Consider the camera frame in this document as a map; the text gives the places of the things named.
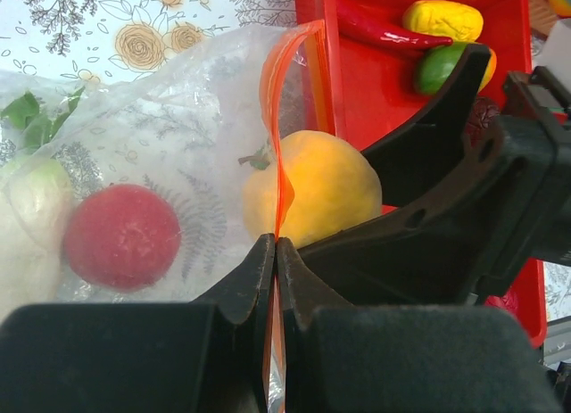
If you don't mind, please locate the orange fruit toy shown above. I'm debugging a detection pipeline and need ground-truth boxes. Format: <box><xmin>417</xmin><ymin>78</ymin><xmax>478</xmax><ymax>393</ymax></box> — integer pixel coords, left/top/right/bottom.
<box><xmin>243</xmin><ymin>130</ymin><xmax>382</xmax><ymax>248</ymax></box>

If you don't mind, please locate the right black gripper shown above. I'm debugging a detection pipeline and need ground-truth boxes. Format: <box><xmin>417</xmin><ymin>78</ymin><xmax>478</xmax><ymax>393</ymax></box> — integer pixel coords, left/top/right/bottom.
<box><xmin>362</xmin><ymin>45</ymin><xmax>570</xmax><ymax>266</ymax></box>

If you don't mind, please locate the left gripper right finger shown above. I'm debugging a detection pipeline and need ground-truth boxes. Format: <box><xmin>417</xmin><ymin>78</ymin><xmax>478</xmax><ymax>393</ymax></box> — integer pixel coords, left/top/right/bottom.
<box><xmin>276</xmin><ymin>238</ymin><xmax>561</xmax><ymax>412</ymax></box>

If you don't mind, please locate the aluminium frame rail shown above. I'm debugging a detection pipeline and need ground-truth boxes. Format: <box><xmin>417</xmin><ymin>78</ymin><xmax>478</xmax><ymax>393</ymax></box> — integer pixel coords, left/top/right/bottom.
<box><xmin>542</xmin><ymin>317</ymin><xmax>571</xmax><ymax>366</ymax></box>

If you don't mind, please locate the green orange mango toy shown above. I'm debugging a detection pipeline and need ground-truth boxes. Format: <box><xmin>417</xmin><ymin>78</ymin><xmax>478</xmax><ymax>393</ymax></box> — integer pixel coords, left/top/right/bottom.
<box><xmin>414</xmin><ymin>41</ymin><xmax>471</xmax><ymax>96</ymax></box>

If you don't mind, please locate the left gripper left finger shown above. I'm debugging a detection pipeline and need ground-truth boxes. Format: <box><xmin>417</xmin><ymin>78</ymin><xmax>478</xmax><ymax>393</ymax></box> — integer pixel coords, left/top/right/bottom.
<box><xmin>1</xmin><ymin>235</ymin><xmax>275</xmax><ymax>412</ymax></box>

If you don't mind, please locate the red apple toy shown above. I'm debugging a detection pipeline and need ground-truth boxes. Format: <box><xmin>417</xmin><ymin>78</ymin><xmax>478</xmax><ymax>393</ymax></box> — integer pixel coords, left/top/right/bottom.
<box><xmin>63</xmin><ymin>184</ymin><xmax>182</xmax><ymax>292</ymax></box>

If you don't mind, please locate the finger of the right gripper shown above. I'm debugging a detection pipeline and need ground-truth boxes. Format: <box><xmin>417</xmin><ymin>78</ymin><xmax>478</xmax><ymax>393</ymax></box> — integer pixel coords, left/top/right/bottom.
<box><xmin>300</xmin><ymin>124</ymin><xmax>528</xmax><ymax>305</ymax></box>

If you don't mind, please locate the red chili pepper toy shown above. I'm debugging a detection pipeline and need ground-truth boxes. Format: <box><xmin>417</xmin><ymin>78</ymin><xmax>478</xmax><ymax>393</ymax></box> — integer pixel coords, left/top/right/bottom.
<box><xmin>335</xmin><ymin>0</ymin><xmax>453</xmax><ymax>50</ymax></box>

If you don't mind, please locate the dark purple fruit toy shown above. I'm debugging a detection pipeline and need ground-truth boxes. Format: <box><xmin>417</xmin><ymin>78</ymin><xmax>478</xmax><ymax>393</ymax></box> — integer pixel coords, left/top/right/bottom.
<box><xmin>465</xmin><ymin>95</ymin><xmax>501</xmax><ymax>146</ymax></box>

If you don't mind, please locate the yellow corn toy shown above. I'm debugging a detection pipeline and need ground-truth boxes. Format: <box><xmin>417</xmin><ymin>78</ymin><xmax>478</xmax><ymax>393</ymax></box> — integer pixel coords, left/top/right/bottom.
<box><xmin>402</xmin><ymin>0</ymin><xmax>484</xmax><ymax>42</ymax></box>

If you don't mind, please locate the clear zip top bag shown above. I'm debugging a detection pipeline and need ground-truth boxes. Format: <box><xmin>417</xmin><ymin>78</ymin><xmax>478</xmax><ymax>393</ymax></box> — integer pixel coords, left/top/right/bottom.
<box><xmin>1</xmin><ymin>21</ymin><xmax>329</xmax><ymax>412</ymax></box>

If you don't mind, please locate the red pomegranate toy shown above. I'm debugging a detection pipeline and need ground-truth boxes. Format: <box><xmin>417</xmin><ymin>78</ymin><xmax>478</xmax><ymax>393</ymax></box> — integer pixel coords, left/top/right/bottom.
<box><xmin>484</xmin><ymin>287</ymin><xmax>519</xmax><ymax>318</ymax></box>

